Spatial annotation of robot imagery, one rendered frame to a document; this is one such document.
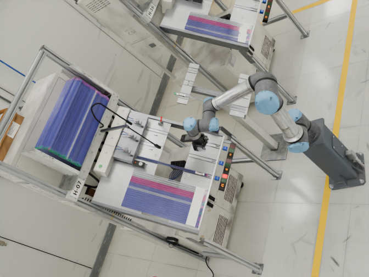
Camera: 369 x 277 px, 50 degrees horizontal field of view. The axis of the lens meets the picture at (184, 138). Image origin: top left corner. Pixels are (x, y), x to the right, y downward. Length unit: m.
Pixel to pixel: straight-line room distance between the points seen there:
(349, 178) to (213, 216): 1.01
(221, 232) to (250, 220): 0.26
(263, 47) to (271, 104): 1.94
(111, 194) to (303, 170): 1.45
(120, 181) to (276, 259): 1.23
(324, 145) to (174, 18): 1.54
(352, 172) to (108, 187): 1.60
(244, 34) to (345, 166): 1.24
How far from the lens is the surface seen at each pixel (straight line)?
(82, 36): 4.51
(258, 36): 3.83
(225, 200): 3.14
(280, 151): 3.30
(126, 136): 2.65
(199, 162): 2.61
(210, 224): 3.02
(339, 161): 2.67
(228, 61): 3.38
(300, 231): 2.94
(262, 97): 1.94
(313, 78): 3.57
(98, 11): 3.32
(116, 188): 2.59
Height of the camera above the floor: 2.45
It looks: 36 degrees down
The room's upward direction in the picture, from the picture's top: 55 degrees counter-clockwise
